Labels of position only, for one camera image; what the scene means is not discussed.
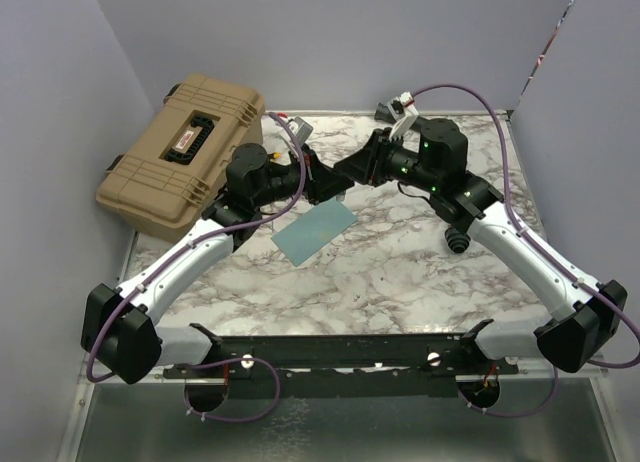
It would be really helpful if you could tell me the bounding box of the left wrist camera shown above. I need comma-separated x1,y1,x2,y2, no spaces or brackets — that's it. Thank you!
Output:
279,113,314,146

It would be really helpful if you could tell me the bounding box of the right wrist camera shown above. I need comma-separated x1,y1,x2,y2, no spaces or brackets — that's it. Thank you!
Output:
386,92,419,141

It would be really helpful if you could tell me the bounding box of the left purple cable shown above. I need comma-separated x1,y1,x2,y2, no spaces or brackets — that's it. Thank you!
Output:
85,111,309,423

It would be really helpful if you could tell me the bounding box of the tan plastic tool case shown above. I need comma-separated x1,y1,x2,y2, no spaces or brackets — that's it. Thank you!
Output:
96,74,265,243

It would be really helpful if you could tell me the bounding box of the black corrugated hose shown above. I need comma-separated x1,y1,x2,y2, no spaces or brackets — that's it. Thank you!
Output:
373,101,473,255

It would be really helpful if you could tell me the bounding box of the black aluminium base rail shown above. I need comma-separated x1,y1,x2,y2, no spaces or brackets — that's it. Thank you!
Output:
77,331,609,401

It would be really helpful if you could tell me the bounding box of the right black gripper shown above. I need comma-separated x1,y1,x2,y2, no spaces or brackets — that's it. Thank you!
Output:
334,128,441,194

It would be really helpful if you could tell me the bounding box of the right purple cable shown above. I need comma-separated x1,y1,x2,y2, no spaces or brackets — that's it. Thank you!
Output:
409,84,640,419

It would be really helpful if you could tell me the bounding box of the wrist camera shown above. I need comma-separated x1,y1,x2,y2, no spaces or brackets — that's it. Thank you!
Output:
386,92,419,141
279,113,314,146

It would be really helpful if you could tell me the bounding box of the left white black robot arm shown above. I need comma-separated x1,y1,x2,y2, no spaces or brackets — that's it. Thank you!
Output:
81,144,354,384

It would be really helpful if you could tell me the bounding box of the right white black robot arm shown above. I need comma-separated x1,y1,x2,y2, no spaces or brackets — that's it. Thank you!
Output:
334,119,627,373

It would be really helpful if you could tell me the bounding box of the teal paper envelope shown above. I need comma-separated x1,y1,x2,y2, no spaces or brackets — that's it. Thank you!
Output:
272,200,357,267

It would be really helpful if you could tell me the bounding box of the purple cable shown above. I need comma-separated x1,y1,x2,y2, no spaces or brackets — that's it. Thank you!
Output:
85,111,309,423
409,84,640,419

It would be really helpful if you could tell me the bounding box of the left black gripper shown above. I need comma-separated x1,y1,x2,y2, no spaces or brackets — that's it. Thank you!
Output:
253,143,354,209

